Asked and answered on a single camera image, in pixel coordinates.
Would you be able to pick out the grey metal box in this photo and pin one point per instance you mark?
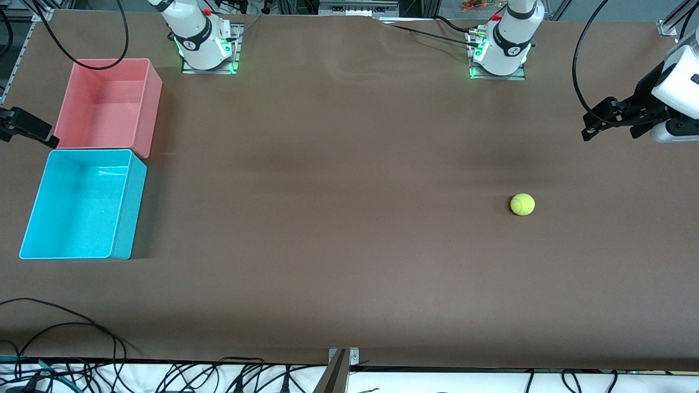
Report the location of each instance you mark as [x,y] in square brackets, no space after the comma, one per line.
[357,7]

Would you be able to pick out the black plug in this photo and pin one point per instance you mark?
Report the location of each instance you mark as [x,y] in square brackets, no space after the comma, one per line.
[286,382]

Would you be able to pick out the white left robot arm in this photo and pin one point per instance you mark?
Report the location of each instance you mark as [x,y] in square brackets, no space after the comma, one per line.
[510,41]

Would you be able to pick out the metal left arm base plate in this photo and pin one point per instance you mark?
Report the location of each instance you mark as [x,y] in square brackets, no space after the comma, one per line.
[516,77]

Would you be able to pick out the aluminium frame profile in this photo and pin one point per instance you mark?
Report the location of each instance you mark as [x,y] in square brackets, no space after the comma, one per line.
[682,11]

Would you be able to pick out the aluminium frame rail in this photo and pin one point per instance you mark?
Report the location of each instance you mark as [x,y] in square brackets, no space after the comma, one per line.
[22,46]

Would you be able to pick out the aluminium corner bracket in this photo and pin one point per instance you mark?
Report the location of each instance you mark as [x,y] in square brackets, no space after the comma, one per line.
[669,28]
[42,14]

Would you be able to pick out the grey metal bar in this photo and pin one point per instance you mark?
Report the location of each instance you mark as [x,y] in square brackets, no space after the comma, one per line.
[333,379]

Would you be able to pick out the pink plastic bin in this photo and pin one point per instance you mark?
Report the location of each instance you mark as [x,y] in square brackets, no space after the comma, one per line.
[104,109]

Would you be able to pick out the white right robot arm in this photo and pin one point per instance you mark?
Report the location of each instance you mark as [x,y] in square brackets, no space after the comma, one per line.
[191,33]

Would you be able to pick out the yellow-green tennis ball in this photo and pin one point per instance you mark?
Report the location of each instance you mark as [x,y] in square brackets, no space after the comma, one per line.
[522,204]

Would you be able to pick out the orange object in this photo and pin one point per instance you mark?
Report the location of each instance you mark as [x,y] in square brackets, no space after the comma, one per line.
[480,5]

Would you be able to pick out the blue plastic bin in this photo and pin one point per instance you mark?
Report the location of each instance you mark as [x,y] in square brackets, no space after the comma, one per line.
[76,207]

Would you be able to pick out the small metal table bracket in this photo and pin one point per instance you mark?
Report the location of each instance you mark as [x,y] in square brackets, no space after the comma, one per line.
[354,357]

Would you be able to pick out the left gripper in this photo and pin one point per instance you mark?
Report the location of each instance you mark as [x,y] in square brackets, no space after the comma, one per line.
[648,90]

